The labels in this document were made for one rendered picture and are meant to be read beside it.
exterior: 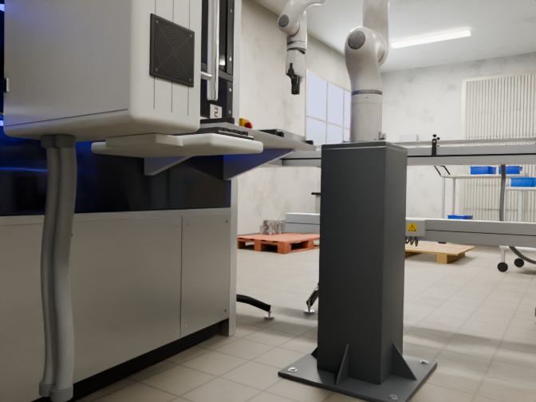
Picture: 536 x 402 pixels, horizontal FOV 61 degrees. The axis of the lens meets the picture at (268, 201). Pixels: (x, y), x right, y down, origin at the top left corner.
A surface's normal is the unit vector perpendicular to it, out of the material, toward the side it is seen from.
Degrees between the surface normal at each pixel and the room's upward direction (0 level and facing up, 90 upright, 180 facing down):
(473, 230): 90
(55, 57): 90
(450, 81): 90
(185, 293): 90
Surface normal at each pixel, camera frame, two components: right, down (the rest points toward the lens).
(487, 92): -0.55, 0.00
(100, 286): 0.88, 0.03
